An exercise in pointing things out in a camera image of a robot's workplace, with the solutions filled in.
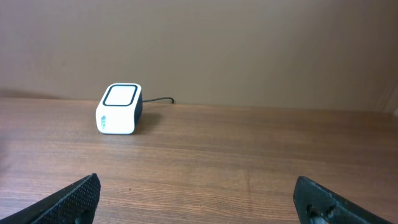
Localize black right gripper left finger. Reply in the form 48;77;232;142
1;173;101;224

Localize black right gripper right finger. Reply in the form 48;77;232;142
293;176;391;224

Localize white barcode scanner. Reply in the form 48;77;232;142
95;83;143;134

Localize black scanner cable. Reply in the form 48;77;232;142
142;96;175;105

